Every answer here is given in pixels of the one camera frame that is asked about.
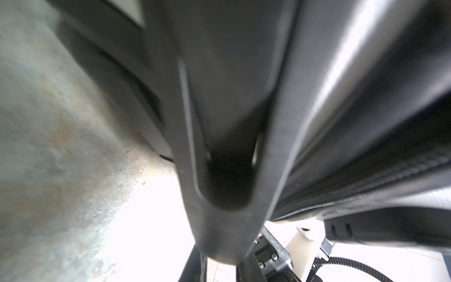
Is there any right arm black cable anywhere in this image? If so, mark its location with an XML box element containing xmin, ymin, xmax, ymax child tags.
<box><xmin>305</xmin><ymin>256</ymin><xmax>395</xmax><ymax>282</ymax></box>

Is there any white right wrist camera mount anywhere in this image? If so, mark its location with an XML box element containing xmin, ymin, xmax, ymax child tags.
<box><xmin>286</xmin><ymin>219</ymin><xmax>335</xmax><ymax>282</ymax></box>

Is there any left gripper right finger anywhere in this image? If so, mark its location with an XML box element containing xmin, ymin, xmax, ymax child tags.
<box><xmin>237</xmin><ymin>252</ymin><xmax>267</xmax><ymax>282</ymax></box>

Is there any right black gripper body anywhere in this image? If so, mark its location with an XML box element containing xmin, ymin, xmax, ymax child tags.
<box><xmin>253</xmin><ymin>226</ymin><xmax>301</xmax><ymax>282</ymax></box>

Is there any black suitcase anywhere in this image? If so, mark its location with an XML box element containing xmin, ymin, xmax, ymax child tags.
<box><xmin>51</xmin><ymin>1</ymin><xmax>451</xmax><ymax>264</ymax></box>

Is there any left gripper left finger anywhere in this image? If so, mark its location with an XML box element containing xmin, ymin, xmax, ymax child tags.
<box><xmin>179</xmin><ymin>245</ymin><xmax>206</xmax><ymax>282</ymax></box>

